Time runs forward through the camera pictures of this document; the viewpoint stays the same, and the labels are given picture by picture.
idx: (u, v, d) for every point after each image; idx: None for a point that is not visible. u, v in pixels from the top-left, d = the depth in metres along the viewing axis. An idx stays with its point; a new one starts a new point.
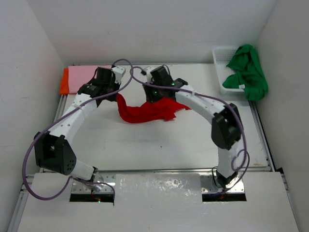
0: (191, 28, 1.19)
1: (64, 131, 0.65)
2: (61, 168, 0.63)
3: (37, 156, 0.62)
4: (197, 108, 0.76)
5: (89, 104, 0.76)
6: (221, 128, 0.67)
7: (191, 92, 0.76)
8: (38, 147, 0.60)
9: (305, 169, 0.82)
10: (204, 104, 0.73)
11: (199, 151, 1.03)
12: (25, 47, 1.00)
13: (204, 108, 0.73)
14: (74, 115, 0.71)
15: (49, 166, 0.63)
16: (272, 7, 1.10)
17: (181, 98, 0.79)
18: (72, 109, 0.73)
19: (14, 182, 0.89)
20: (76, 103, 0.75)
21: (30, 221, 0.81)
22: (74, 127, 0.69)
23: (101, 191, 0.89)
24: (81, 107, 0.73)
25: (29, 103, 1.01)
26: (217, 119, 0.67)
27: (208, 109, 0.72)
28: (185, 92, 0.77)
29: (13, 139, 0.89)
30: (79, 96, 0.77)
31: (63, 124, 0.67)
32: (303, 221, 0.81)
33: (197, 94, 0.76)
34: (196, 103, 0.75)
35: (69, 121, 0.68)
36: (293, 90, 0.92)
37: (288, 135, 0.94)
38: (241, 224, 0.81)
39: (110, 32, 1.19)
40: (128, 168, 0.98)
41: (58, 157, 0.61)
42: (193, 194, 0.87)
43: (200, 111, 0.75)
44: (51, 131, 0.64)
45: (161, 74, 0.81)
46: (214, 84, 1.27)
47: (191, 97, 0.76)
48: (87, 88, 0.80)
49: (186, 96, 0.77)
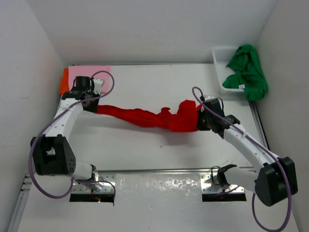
0: (190, 28, 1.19)
1: (61, 131, 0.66)
2: (64, 168, 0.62)
3: (36, 164, 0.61)
4: (245, 152, 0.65)
5: (76, 106, 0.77)
6: (270, 184, 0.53)
7: (243, 133, 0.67)
8: (36, 152, 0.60)
9: (305, 169, 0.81)
10: (255, 151, 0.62)
11: (199, 151, 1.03)
12: (25, 48, 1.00)
13: (254, 155, 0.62)
14: (66, 116, 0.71)
15: (51, 171, 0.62)
16: (272, 7, 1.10)
17: (230, 137, 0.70)
18: (61, 112, 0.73)
19: (14, 182, 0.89)
20: (63, 106, 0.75)
21: (30, 222, 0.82)
22: (67, 127, 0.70)
23: (101, 191, 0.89)
24: (70, 108, 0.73)
25: (29, 103, 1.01)
26: (267, 171, 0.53)
27: (258, 157, 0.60)
28: (236, 132, 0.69)
29: (13, 139, 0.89)
30: (64, 101, 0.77)
31: (56, 125, 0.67)
32: (303, 221, 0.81)
33: (248, 136, 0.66)
34: (245, 147, 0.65)
35: (62, 122, 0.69)
36: (293, 89, 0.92)
37: (288, 135, 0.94)
38: (241, 224, 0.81)
39: (110, 32, 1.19)
40: (128, 168, 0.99)
41: (58, 156, 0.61)
42: (193, 194, 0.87)
43: (248, 157, 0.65)
44: (47, 134, 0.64)
45: (213, 108, 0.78)
46: (214, 83, 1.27)
47: (242, 138, 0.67)
48: (70, 93, 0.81)
49: (236, 137, 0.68)
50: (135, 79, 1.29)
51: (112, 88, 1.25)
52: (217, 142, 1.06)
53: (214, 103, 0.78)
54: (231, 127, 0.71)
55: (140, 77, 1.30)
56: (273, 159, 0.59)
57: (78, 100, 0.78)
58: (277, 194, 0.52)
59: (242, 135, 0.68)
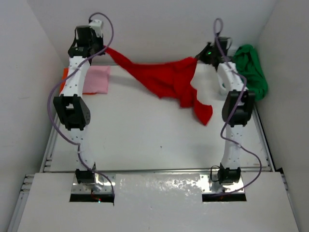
0: (190, 28, 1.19)
1: (76, 91, 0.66)
2: (82, 122, 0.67)
3: (61, 117, 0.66)
4: (227, 82, 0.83)
5: (84, 65, 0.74)
6: (231, 103, 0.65)
7: (231, 68, 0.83)
8: (58, 109, 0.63)
9: (305, 169, 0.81)
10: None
11: (199, 151, 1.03)
12: (26, 47, 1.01)
13: (231, 84, 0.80)
14: (77, 76, 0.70)
15: (74, 121, 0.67)
16: (272, 7, 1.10)
17: (221, 69, 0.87)
18: (71, 71, 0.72)
19: (15, 181, 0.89)
20: (72, 65, 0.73)
21: (30, 221, 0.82)
22: (80, 87, 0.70)
23: (101, 191, 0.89)
24: (79, 68, 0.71)
25: (29, 103, 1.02)
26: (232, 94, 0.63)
27: (232, 86, 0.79)
28: (226, 66, 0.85)
29: (13, 139, 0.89)
30: (72, 59, 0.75)
31: (71, 85, 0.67)
32: (303, 221, 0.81)
33: (234, 71, 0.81)
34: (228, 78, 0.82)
35: (75, 81, 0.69)
36: (293, 89, 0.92)
37: (288, 135, 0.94)
38: (241, 224, 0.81)
39: (110, 32, 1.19)
40: (128, 168, 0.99)
41: (78, 112, 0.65)
42: (193, 194, 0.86)
43: (228, 85, 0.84)
44: (63, 94, 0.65)
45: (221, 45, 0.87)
46: (215, 84, 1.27)
47: (227, 72, 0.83)
48: (76, 50, 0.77)
49: (225, 70, 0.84)
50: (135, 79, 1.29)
51: (112, 88, 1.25)
52: (217, 142, 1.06)
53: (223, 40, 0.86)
54: (224, 62, 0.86)
55: None
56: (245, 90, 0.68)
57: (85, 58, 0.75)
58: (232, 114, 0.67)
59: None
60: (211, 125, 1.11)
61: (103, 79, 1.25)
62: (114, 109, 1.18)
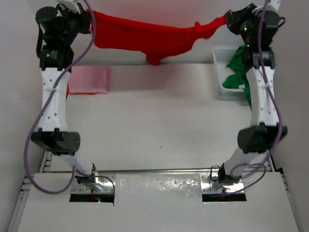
0: None
1: (56, 123, 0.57)
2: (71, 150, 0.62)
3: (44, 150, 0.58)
4: (254, 100, 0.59)
5: (62, 80, 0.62)
6: (253, 137, 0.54)
7: (267, 84, 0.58)
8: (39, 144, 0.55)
9: (305, 169, 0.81)
10: (262, 105, 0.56)
11: (199, 151, 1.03)
12: (25, 47, 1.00)
13: (259, 107, 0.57)
14: (56, 100, 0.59)
15: (59, 150, 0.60)
16: None
17: (252, 77, 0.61)
18: (46, 94, 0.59)
19: (15, 182, 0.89)
20: (46, 84, 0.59)
21: (30, 222, 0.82)
22: (61, 113, 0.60)
23: (101, 191, 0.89)
24: (56, 89, 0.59)
25: (29, 103, 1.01)
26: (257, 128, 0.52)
27: (260, 112, 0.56)
28: (260, 77, 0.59)
29: (13, 139, 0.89)
30: (44, 73, 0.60)
31: (49, 116, 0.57)
32: (303, 221, 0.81)
33: (269, 90, 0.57)
34: (258, 97, 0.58)
35: (53, 109, 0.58)
36: (293, 89, 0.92)
37: (288, 135, 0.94)
38: (240, 224, 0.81)
39: None
40: (128, 168, 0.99)
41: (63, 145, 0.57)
42: (193, 194, 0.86)
43: (253, 104, 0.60)
44: (41, 127, 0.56)
45: (266, 33, 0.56)
46: (215, 84, 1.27)
47: (260, 87, 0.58)
48: (48, 56, 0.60)
49: (258, 82, 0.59)
50: (136, 79, 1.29)
51: (112, 88, 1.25)
52: (217, 142, 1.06)
53: (271, 28, 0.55)
54: (260, 68, 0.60)
55: (140, 76, 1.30)
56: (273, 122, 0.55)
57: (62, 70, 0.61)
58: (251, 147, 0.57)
59: (264, 84, 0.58)
60: (212, 125, 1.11)
61: (103, 79, 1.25)
62: (114, 108, 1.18)
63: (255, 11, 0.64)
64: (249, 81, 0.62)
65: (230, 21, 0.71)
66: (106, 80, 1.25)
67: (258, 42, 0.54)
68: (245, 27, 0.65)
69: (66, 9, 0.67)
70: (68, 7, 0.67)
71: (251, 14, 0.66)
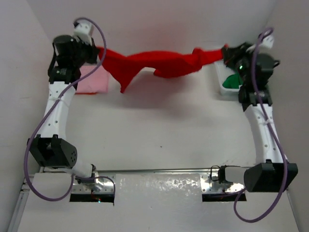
0: (191, 28, 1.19)
1: (55, 129, 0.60)
2: (67, 164, 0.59)
3: (39, 161, 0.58)
4: (257, 137, 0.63)
5: (67, 93, 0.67)
6: (262, 176, 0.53)
7: (267, 120, 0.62)
8: (35, 152, 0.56)
9: (305, 169, 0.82)
10: (266, 141, 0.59)
11: (199, 151, 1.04)
12: (25, 47, 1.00)
13: (264, 143, 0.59)
14: (58, 109, 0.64)
15: (56, 164, 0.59)
16: (272, 7, 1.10)
17: (251, 115, 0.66)
18: (51, 103, 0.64)
19: (15, 182, 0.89)
20: (52, 95, 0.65)
21: (30, 222, 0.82)
22: (62, 122, 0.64)
23: (101, 191, 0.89)
24: (61, 98, 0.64)
25: (29, 103, 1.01)
26: (264, 166, 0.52)
27: (266, 149, 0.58)
28: (260, 114, 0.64)
29: (13, 139, 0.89)
30: (52, 86, 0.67)
31: (50, 123, 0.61)
32: (303, 221, 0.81)
33: (270, 125, 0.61)
34: (260, 134, 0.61)
35: (54, 117, 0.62)
36: (293, 89, 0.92)
37: (288, 135, 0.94)
38: (240, 224, 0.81)
39: (110, 32, 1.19)
40: (128, 168, 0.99)
41: (58, 155, 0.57)
42: (193, 194, 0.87)
43: (257, 141, 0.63)
44: (41, 133, 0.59)
45: (261, 75, 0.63)
46: (215, 84, 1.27)
47: (261, 124, 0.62)
48: (57, 73, 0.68)
49: (258, 119, 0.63)
50: (136, 79, 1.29)
51: (112, 88, 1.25)
52: (217, 142, 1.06)
53: (265, 71, 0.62)
54: (259, 105, 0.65)
55: (140, 76, 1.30)
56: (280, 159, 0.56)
57: (69, 84, 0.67)
58: (260, 187, 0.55)
59: (265, 120, 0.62)
60: (212, 125, 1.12)
61: (103, 79, 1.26)
62: (114, 108, 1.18)
63: (249, 50, 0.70)
64: (250, 120, 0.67)
65: (227, 59, 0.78)
66: (106, 80, 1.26)
67: (253, 84, 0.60)
68: (241, 65, 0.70)
69: (80, 41, 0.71)
70: (82, 38, 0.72)
71: (246, 53, 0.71)
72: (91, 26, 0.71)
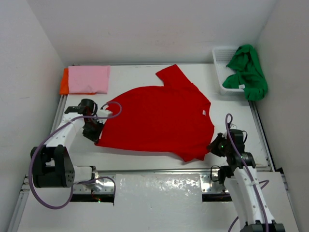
0: (190, 28, 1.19)
1: (61, 141, 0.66)
2: (62, 180, 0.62)
3: (35, 175, 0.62)
4: (245, 197, 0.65)
5: (78, 121, 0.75)
6: None
7: (253, 181, 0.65)
8: (36, 163, 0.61)
9: (305, 170, 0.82)
10: (254, 202, 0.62)
11: None
12: (25, 48, 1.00)
13: (252, 206, 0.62)
14: (67, 128, 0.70)
15: (51, 182, 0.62)
16: (272, 7, 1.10)
17: (239, 177, 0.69)
18: (63, 124, 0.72)
19: (15, 181, 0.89)
20: (65, 119, 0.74)
21: (30, 222, 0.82)
22: (68, 139, 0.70)
23: (101, 191, 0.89)
24: (72, 122, 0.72)
25: (29, 103, 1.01)
26: (255, 227, 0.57)
27: (254, 211, 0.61)
28: (246, 175, 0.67)
29: (13, 139, 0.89)
30: (66, 115, 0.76)
31: (58, 137, 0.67)
32: (304, 221, 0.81)
33: (256, 186, 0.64)
34: (248, 195, 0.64)
35: (63, 133, 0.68)
36: (293, 90, 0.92)
37: (288, 136, 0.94)
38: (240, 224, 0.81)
39: (110, 32, 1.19)
40: (129, 168, 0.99)
41: (57, 168, 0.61)
42: (193, 194, 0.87)
43: (245, 201, 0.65)
44: (49, 143, 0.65)
45: (236, 140, 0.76)
46: (215, 84, 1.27)
47: (249, 185, 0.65)
48: (73, 108, 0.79)
49: (245, 181, 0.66)
50: (136, 79, 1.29)
51: (112, 88, 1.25)
52: None
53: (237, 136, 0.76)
54: (244, 168, 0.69)
55: (140, 76, 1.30)
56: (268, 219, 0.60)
57: (81, 114, 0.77)
58: None
59: (251, 181, 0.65)
60: None
61: (103, 79, 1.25)
62: None
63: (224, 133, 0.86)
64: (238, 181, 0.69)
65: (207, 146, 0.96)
66: (106, 80, 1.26)
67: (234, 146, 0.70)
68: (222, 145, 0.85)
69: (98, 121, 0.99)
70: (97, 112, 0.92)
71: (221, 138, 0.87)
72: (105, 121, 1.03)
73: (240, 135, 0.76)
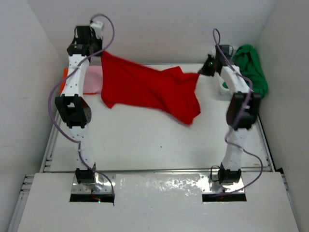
0: (191, 28, 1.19)
1: (77, 91, 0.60)
2: (84, 119, 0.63)
3: (62, 116, 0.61)
4: (230, 86, 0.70)
5: (84, 64, 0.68)
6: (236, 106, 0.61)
7: (234, 70, 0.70)
8: (60, 109, 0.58)
9: (305, 169, 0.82)
10: (236, 83, 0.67)
11: (199, 151, 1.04)
12: (26, 48, 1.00)
13: (234, 86, 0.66)
14: (78, 75, 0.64)
15: (75, 121, 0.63)
16: (272, 7, 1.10)
17: (224, 74, 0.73)
18: (71, 70, 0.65)
19: (15, 181, 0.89)
20: (71, 65, 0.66)
21: (29, 222, 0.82)
22: (81, 87, 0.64)
23: (101, 191, 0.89)
24: (79, 66, 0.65)
25: (29, 103, 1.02)
26: (236, 95, 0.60)
27: (235, 87, 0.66)
28: (230, 68, 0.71)
29: (13, 139, 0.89)
30: (71, 58, 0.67)
31: (71, 84, 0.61)
32: (304, 221, 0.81)
33: (238, 73, 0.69)
34: (231, 82, 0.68)
35: (75, 81, 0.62)
36: (293, 89, 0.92)
37: (289, 135, 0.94)
38: (240, 224, 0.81)
39: (110, 32, 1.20)
40: (129, 168, 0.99)
41: (79, 112, 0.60)
42: (193, 194, 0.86)
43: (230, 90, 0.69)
44: (65, 93, 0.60)
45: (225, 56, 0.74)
46: (215, 84, 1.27)
47: (232, 73, 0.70)
48: (75, 47, 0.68)
49: (228, 72, 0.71)
50: None
51: None
52: (217, 142, 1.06)
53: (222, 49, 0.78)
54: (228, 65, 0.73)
55: None
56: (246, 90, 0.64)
57: (85, 56, 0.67)
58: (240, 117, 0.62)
59: (233, 71, 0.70)
60: (212, 125, 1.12)
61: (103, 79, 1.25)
62: (114, 108, 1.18)
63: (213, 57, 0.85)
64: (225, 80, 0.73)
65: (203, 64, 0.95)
66: None
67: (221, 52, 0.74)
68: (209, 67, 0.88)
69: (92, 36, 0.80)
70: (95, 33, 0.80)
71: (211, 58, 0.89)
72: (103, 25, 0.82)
73: (229, 56, 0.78)
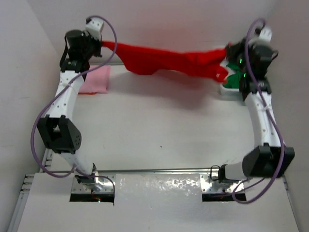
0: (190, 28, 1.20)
1: (63, 111, 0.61)
2: (71, 145, 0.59)
3: (45, 141, 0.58)
4: (256, 125, 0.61)
5: (77, 81, 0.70)
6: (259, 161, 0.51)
7: (265, 107, 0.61)
8: (43, 132, 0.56)
9: (305, 169, 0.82)
10: (264, 126, 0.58)
11: (199, 151, 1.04)
12: (26, 48, 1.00)
13: (261, 129, 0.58)
14: (67, 94, 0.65)
15: (60, 148, 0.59)
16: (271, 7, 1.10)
17: (250, 102, 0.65)
18: (61, 89, 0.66)
19: (15, 181, 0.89)
20: (63, 82, 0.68)
21: (28, 222, 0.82)
22: (70, 106, 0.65)
23: (101, 191, 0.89)
24: (70, 85, 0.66)
25: (29, 103, 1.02)
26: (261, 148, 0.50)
27: (264, 134, 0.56)
28: (258, 101, 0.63)
29: (13, 139, 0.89)
30: (63, 74, 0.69)
31: (59, 105, 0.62)
32: (304, 221, 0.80)
33: (269, 112, 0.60)
34: (258, 121, 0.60)
35: (63, 100, 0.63)
36: (293, 89, 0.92)
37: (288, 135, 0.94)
38: (240, 224, 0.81)
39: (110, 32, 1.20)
40: (129, 168, 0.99)
41: (65, 136, 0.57)
42: (193, 194, 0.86)
43: (255, 130, 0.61)
44: (50, 114, 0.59)
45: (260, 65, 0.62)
46: (215, 84, 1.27)
47: (260, 110, 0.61)
48: (69, 64, 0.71)
49: (256, 106, 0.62)
50: (136, 79, 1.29)
51: (112, 88, 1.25)
52: (217, 142, 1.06)
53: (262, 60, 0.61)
54: (257, 93, 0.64)
55: (140, 76, 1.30)
56: (276, 143, 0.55)
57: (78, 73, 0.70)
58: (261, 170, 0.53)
59: (263, 107, 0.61)
60: (212, 125, 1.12)
61: (102, 79, 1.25)
62: (114, 109, 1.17)
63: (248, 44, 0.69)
64: (249, 108, 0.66)
65: (229, 54, 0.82)
66: (106, 80, 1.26)
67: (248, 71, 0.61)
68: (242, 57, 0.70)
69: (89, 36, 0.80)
70: (91, 34, 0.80)
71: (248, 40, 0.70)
72: (101, 25, 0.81)
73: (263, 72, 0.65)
